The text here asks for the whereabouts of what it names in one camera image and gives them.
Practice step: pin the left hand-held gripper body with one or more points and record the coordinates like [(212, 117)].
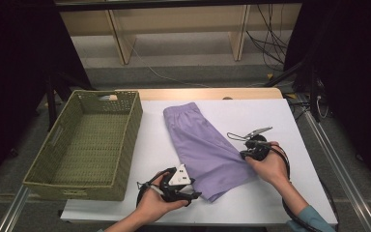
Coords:
[(178, 177)]

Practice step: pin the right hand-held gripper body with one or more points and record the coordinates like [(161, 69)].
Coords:
[(257, 151)]

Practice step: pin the purple shorts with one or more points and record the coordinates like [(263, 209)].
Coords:
[(206, 151)]

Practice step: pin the green woven basket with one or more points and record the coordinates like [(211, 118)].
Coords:
[(87, 145)]

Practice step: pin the person's right hand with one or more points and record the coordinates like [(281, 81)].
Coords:
[(273, 167)]

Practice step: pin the person's left hand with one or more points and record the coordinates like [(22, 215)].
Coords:
[(151, 203)]

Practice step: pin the white table board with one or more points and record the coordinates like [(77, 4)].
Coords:
[(238, 206)]

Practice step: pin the black metal stand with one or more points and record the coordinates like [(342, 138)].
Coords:
[(51, 103), (283, 72)]

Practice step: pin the black curtain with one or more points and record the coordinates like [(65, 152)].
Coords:
[(351, 64), (13, 64)]

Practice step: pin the beige wooden shelf unit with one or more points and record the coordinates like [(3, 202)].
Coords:
[(174, 19)]

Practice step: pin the black crossbar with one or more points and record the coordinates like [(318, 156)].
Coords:
[(174, 4)]

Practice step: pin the aluminium rail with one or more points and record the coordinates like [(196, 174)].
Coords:
[(13, 209), (336, 161)]

